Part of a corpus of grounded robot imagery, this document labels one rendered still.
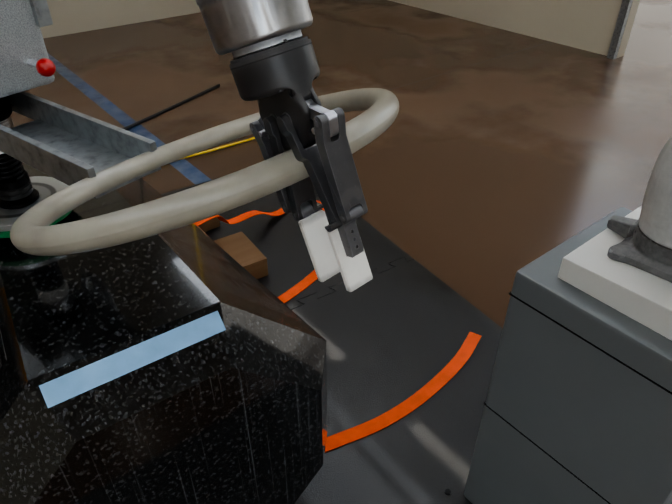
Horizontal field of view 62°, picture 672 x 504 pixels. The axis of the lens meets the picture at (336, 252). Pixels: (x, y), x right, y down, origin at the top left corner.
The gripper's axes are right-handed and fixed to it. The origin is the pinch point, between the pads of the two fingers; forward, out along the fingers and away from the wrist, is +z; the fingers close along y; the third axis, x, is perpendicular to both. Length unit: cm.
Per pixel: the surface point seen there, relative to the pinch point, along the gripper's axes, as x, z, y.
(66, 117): 7, -19, 67
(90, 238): 19.2, -9.6, 7.6
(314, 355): -16, 42, 53
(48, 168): 15, -13, 54
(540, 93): -330, 69, 225
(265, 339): -6, 30, 49
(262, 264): -54, 58, 159
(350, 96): -21.5, -10.6, 20.6
